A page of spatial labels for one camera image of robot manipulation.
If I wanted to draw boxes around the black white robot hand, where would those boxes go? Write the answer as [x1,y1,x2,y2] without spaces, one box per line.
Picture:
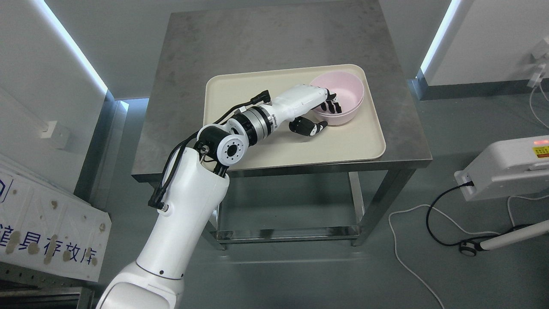
[289,90,342,136]

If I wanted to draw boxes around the pink bowl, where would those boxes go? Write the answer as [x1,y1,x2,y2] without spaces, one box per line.
[310,71,365,126]

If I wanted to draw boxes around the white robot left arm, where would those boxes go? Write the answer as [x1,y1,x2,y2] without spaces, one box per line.
[97,84,337,309]

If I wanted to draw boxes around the beige plastic tray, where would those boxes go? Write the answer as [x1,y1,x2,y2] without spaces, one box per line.
[203,64,386,172]

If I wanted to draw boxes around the stainless steel table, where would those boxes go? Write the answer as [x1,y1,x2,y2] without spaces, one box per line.
[132,0,433,246]

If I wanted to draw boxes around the white machine with red light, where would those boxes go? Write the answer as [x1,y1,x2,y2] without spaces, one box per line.
[454,135,549,201]

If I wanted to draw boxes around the white sign board blue characters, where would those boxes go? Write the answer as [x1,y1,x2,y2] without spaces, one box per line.
[0,168,112,283]

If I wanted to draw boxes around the black power cable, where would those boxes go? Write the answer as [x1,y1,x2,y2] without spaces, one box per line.
[425,182,532,246]

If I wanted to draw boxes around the white wall plug right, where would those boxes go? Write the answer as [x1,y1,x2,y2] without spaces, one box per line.
[527,36,549,88]

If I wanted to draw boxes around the white floor cable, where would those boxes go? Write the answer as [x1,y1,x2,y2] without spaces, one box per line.
[388,195,549,309]

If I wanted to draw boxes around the white wall socket left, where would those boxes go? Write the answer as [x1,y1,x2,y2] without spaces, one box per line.
[40,121,57,139]

